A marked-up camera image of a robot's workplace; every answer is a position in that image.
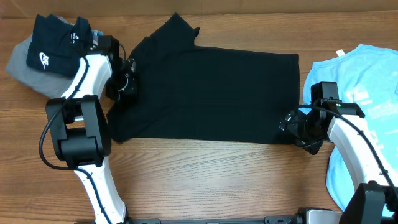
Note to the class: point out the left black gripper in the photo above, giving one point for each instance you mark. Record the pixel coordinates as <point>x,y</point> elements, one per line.
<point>130,93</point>

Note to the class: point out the folded light blue garment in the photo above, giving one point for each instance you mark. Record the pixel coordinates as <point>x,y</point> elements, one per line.
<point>97,33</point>

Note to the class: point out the light blue t-shirt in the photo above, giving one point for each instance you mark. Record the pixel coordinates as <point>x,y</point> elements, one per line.
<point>366,76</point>

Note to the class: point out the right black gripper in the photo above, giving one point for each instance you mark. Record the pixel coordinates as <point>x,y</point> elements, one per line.
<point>290,121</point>

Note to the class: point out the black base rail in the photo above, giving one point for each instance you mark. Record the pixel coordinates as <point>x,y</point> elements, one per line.
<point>265,220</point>

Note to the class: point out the folded black Nike shirt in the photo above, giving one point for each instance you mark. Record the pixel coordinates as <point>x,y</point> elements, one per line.
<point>57,46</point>

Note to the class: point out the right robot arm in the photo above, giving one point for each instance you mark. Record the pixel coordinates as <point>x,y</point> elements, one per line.
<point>344,124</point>

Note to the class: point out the folded grey garment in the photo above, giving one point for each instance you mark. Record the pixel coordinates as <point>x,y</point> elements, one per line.
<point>37,81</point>

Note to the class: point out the black t-shirt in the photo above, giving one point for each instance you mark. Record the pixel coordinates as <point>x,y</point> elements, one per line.
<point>206,93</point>

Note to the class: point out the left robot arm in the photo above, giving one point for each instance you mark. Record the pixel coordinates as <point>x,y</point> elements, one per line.
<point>78,127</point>

